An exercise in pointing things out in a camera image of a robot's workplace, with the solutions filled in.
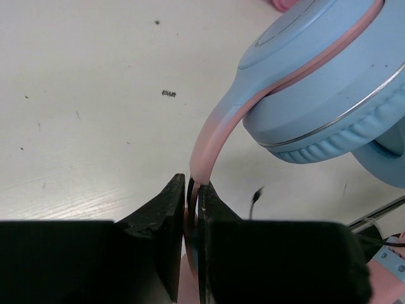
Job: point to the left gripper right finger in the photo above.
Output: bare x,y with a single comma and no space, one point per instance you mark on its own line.
282,261

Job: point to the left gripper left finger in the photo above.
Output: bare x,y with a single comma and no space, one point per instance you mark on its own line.
134,260

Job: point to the pink blue cat-ear headphones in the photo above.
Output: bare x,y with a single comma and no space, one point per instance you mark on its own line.
325,79

